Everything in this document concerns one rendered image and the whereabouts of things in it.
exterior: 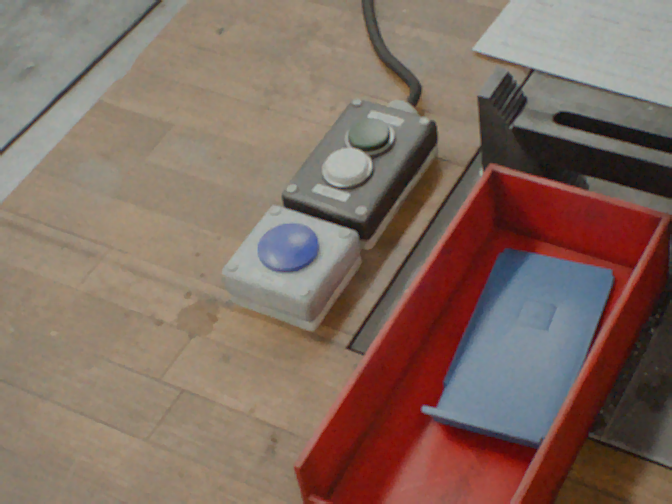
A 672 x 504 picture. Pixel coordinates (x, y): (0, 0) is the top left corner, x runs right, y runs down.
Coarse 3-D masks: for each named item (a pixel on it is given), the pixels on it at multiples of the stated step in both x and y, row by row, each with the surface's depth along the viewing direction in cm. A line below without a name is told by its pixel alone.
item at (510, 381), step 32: (512, 256) 88; (544, 256) 88; (512, 288) 87; (544, 288) 86; (576, 288) 86; (480, 320) 85; (512, 320) 85; (576, 320) 84; (480, 352) 83; (512, 352) 83; (544, 352) 83; (576, 352) 83; (448, 384) 82; (480, 384) 82; (512, 384) 82; (544, 384) 81; (448, 416) 78; (480, 416) 80; (512, 416) 80; (544, 416) 80
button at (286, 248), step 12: (276, 228) 89; (288, 228) 89; (300, 228) 89; (264, 240) 88; (276, 240) 88; (288, 240) 88; (300, 240) 88; (312, 240) 88; (264, 252) 88; (276, 252) 87; (288, 252) 87; (300, 252) 87; (312, 252) 87; (264, 264) 87; (276, 264) 87; (288, 264) 87; (300, 264) 87
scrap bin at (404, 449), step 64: (512, 192) 87; (576, 192) 84; (448, 256) 84; (576, 256) 88; (640, 256) 86; (448, 320) 86; (640, 320) 83; (384, 384) 81; (576, 384) 75; (320, 448) 75; (384, 448) 80; (448, 448) 80; (512, 448) 79; (576, 448) 78
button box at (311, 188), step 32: (416, 96) 99; (416, 128) 94; (320, 160) 94; (384, 160) 93; (416, 160) 94; (288, 192) 92; (320, 192) 92; (352, 192) 91; (384, 192) 91; (352, 224) 90; (384, 224) 92
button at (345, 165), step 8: (336, 152) 93; (344, 152) 93; (352, 152) 93; (360, 152) 92; (328, 160) 92; (336, 160) 92; (344, 160) 92; (352, 160) 92; (360, 160) 92; (328, 168) 92; (336, 168) 92; (344, 168) 92; (352, 168) 92; (360, 168) 91; (328, 176) 92; (336, 176) 91; (344, 176) 91; (352, 176) 91; (360, 176) 91
